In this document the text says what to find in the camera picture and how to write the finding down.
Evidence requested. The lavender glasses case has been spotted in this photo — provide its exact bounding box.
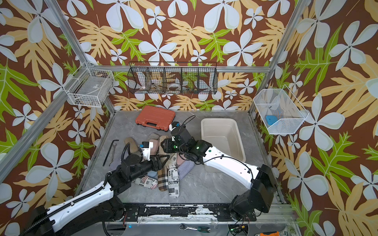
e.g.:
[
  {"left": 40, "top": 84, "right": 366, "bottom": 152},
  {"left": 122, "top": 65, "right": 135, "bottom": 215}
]
[{"left": 178, "top": 160, "right": 195, "bottom": 181}]

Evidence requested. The light grey glasses case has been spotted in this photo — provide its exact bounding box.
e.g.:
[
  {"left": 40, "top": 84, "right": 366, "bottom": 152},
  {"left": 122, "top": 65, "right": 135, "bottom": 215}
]
[{"left": 148, "top": 133, "right": 159, "bottom": 140}]

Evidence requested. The white mesh basket right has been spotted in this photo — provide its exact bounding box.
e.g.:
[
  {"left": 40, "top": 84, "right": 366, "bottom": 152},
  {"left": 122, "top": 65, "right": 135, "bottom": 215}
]
[{"left": 254, "top": 86, "right": 309, "bottom": 135}]

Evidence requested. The purple glasses case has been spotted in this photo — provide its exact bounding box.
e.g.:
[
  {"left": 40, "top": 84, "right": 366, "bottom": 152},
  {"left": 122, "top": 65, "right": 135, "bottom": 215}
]
[{"left": 109, "top": 159, "right": 121, "bottom": 171}]

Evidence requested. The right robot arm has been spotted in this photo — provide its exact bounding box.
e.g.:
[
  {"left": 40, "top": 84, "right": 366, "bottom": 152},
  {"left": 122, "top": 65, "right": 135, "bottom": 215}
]
[{"left": 161, "top": 122, "right": 277, "bottom": 221}]

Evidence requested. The white wire basket left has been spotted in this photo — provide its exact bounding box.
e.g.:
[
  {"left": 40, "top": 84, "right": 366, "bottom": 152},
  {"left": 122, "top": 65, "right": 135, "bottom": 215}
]
[{"left": 65, "top": 63, "right": 114, "bottom": 108}]

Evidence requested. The tan glasses case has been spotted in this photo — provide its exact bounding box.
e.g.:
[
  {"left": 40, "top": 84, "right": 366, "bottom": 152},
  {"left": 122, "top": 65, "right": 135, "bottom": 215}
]
[{"left": 125, "top": 137, "right": 139, "bottom": 153}]

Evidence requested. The black hex key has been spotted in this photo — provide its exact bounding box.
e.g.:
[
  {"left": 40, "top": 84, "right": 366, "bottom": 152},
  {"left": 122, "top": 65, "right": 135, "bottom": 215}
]
[{"left": 102, "top": 139, "right": 119, "bottom": 167}]

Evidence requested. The plaid glasses case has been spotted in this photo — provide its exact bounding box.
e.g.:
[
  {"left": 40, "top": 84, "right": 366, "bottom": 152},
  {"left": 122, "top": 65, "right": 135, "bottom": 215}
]
[{"left": 157, "top": 167, "right": 168, "bottom": 191}]

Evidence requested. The black wire basket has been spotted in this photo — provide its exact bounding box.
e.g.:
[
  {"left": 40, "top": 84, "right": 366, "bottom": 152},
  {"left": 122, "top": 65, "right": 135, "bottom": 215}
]
[{"left": 126, "top": 62, "right": 218, "bottom": 94}]

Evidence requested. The cream plastic storage box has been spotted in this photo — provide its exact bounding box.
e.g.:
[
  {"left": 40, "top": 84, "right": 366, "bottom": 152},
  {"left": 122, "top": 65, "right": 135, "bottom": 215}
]
[{"left": 201, "top": 118, "right": 246, "bottom": 172}]

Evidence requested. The red plastic tool case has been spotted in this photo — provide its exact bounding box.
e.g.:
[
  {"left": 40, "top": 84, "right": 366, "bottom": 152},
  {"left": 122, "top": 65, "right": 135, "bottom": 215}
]
[{"left": 135, "top": 106, "right": 176, "bottom": 131}]

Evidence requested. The flag print glasses case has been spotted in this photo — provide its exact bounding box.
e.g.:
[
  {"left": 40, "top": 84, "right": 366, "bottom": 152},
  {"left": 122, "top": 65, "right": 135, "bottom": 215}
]
[{"left": 132, "top": 175, "right": 158, "bottom": 189}]

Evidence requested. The blue object in basket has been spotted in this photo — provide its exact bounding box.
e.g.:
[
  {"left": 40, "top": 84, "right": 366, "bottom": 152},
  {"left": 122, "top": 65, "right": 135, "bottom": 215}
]
[{"left": 265, "top": 115, "right": 278, "bottom": 126}]

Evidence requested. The newspaper print glasses case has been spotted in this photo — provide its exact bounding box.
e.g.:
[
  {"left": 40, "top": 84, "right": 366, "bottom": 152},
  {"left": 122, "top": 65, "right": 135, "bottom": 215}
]
[{"left": 168, "top": 168, "right": 180, "bottom": 199}]

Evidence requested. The ratchet wrench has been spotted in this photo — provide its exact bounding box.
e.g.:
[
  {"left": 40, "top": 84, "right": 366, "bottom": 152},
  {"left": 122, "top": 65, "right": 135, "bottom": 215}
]
[{"left": 179, "top": 223, "right": 211, "bottom": 233}]

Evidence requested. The blue glasses case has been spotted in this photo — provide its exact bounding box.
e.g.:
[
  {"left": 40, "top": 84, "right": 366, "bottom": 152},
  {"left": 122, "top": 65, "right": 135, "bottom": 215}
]
[{"left": 147, "top": 171, "right": 158, "bottom": 179}]

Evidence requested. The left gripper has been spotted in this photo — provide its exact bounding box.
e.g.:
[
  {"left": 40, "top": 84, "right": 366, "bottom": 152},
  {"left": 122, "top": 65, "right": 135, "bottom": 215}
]
[{"left": 129, "top": 152, "right": 169, "bottom": 182}]

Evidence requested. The small pink glasses case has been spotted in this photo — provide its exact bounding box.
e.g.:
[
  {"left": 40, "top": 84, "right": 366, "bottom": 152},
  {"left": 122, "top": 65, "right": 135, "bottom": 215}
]
[{"left": 176, "top": 153, "right": 186, "bottom": 167}]

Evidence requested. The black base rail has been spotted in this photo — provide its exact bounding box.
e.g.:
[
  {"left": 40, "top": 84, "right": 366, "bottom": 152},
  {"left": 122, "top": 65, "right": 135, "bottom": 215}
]
[{"left": 124, "top": 203, "right": 257, "bottom": 222}]

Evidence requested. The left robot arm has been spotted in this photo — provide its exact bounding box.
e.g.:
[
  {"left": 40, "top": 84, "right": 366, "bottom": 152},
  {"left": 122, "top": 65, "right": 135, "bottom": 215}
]
[{"left": 20, "top": 145, "right": 169, "bottom": 236}]

